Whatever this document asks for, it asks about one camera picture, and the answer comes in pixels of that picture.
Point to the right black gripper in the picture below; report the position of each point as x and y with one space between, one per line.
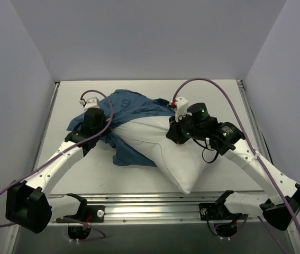
175 131

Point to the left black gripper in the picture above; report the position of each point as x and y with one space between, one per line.
92 116

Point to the blue cartoon print pillowcase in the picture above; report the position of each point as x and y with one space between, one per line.
125 105

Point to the white pillow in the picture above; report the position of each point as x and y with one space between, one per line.
182 164

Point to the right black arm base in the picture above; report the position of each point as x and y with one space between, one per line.
209 211

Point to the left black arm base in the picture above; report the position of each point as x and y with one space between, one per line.
94 211

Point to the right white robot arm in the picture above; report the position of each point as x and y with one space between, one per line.
281 198

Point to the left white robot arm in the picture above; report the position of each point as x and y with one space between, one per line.
27 201

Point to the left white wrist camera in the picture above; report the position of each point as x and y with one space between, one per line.
89 103

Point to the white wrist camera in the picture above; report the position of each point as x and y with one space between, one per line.
180 105
89 103

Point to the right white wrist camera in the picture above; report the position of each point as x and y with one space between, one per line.
180 105

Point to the aluminium table frame rail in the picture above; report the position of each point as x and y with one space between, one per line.
143 192

